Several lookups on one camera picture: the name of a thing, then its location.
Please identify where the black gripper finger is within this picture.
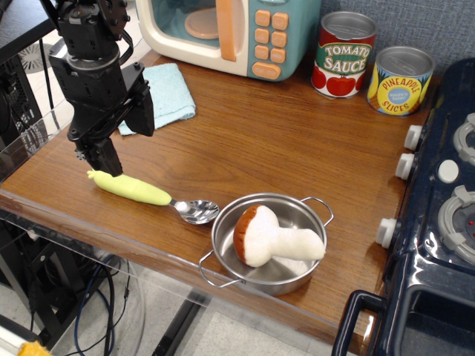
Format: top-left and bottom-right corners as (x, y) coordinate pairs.
(125, 82), (154, 136)
(76, 138), (123, 177)

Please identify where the light blue cloth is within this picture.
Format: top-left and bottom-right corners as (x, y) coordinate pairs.
(117, 62), (197, 136)

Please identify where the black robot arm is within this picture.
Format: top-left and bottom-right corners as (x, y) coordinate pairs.
(42, 1), (154, 177)

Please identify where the black floor cable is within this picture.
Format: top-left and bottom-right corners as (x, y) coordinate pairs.
(66, 259), (131, 356)

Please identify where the tomato sauce can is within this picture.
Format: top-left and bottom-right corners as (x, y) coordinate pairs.
(311, 11), (377, 98)

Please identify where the toy microwave oven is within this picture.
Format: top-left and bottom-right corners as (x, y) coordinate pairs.
(136, 0), (321, 82)

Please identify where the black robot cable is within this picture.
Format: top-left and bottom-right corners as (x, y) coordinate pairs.
(117, 29), (135, 67)

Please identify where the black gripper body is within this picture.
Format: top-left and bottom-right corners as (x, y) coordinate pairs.
(49, 51), (145, 144)

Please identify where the black desk at left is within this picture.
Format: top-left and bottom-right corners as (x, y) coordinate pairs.
(1, 0), (54, 64)

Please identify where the dark blue toy stove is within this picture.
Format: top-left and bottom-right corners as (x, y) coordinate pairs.
(332, 59), (474, 355)

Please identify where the small steel pot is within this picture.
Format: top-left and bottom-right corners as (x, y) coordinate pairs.
(198, 193), (328, 296)

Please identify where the pineapple slices can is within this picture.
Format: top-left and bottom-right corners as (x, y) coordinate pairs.
(367, 46), (436, 116)

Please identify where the spoon with green handle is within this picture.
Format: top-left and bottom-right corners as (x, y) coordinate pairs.
(87, 170), (220, 225)

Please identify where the plush mushroom toy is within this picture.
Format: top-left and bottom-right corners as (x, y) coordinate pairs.
(233, 205), (326, 268)

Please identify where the blue floor cable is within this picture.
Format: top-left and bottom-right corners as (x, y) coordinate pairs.
(73, 259), (131, 356)

